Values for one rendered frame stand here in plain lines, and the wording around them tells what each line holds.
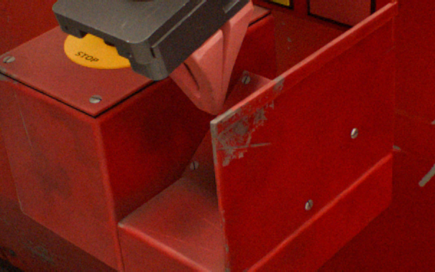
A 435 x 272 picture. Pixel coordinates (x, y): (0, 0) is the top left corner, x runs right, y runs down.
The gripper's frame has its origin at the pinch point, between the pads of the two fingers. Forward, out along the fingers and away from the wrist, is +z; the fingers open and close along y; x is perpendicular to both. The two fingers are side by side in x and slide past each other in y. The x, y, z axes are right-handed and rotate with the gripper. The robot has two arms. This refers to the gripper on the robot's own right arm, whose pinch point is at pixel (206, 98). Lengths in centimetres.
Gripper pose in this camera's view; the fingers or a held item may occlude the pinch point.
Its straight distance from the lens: 52.9
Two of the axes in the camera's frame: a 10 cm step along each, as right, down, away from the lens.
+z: 2.3, 6.9, 6.9
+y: 6.4, -6.4, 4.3
